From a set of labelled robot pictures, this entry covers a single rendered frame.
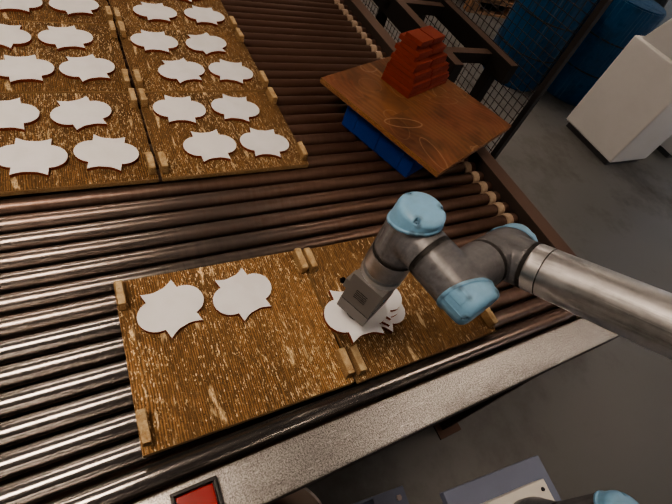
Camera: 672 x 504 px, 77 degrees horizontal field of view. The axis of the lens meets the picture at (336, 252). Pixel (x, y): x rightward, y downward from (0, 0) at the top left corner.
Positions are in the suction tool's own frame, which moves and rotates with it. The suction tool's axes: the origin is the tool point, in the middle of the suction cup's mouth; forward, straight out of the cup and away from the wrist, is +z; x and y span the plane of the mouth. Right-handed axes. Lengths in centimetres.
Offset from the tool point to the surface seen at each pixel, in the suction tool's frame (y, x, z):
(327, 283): -9.8, -11.3, 12.4
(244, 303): 9.1, -19.8, 11.5
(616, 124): -373, 34, 75
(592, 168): -349, 43, 106
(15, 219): 30, -67, 14
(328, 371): 6.7, 3.0, 12.5
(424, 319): -20.8, 11.3, 12.5
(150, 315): 24.8, -29.8, 11.5
